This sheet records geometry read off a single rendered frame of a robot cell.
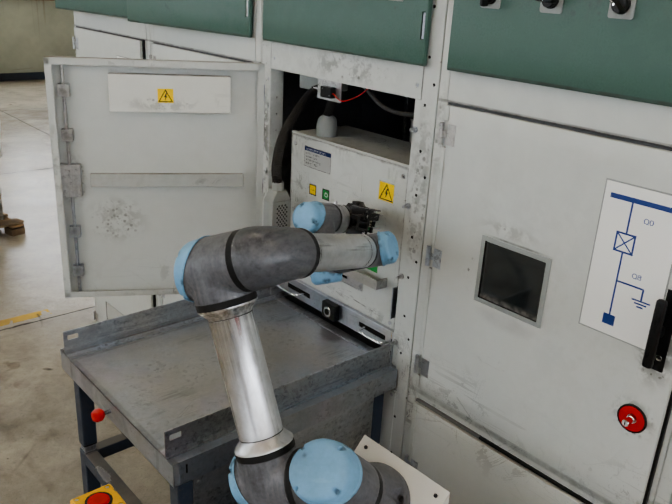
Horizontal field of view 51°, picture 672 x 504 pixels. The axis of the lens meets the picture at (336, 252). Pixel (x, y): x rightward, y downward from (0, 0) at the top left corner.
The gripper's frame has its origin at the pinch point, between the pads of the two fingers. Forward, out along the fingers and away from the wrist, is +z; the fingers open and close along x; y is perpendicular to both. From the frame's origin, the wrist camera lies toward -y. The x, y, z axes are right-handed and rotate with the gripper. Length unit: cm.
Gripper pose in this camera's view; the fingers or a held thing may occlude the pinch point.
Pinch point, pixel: (370, 218)
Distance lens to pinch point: 193.9
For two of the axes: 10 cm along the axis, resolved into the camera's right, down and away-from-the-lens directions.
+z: 5.3, -0.2, 8.5
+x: 1.9, -9.7, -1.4
